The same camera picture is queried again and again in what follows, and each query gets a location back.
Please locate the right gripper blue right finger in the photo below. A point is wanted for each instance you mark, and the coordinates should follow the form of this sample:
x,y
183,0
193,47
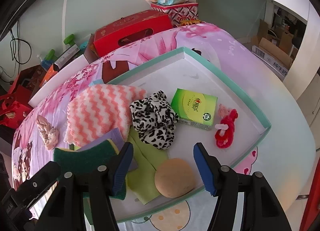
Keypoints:
x,y
208,167

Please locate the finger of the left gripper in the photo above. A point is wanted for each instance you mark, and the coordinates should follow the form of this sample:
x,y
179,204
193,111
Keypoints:
x,y
4,178
30,191

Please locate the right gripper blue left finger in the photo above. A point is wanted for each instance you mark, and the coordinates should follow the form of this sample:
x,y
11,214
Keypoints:
x,y
119,166

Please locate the light green cloth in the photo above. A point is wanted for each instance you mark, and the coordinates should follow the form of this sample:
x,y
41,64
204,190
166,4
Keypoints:
x,y
141,181

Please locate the purple packet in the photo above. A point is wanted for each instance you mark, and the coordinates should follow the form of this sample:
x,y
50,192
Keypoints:
x,y
110,140

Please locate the round yellow packaged sponge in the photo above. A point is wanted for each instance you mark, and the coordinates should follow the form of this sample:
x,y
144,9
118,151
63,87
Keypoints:
x,y
174,178

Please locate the yellow green scouring sponge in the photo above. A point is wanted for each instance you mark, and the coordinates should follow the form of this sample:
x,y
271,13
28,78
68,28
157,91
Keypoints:
x,y
66,158

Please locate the leopard print scrunchie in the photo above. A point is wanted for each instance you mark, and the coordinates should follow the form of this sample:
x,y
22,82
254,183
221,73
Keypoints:
x,y
154,120

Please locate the pink zigzag striped cloth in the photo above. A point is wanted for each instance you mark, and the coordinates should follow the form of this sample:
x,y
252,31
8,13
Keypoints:
x,y
99,109

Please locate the beige pink scrunchie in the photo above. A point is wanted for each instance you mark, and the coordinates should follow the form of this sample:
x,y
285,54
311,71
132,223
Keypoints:
x,y
48,133

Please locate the green tissue pack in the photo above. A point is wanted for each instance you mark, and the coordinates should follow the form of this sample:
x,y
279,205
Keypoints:
x,y
194,109

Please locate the teal shallow cardboard tray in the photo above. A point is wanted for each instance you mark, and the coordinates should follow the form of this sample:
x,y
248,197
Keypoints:
x,y
196,88

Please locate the red felt handbag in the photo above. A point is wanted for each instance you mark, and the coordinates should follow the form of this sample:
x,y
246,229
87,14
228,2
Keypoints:
x,y
13,110

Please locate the open dark red box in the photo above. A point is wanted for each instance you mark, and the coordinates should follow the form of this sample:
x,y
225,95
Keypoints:
x,y
30,79

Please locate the white foam board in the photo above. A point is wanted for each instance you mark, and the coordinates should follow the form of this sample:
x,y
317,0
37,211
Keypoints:
x,y
71,69

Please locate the orange cardboard box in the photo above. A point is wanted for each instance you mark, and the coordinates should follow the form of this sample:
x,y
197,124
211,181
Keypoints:
x,y
49,74

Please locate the blue liquid plastic bottle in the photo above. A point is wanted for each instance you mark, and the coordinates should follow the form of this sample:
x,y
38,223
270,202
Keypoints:
x,y
45,64

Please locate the green dumbbell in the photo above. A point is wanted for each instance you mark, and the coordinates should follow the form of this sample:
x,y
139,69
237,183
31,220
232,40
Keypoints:
x,y
51,56
69,40

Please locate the cardboard box under desk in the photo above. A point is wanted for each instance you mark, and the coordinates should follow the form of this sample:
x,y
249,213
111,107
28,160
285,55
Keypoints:
x,y
274,48

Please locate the red gift box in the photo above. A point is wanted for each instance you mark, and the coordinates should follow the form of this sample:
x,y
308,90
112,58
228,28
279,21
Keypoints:
x,y
130,29

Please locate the red white patterned box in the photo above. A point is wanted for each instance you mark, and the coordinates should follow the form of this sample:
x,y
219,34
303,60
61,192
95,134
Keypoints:
x,y
181,14

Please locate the blue wet wipes pack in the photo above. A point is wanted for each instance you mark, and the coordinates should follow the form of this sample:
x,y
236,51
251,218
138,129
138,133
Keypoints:
x,y
171,2

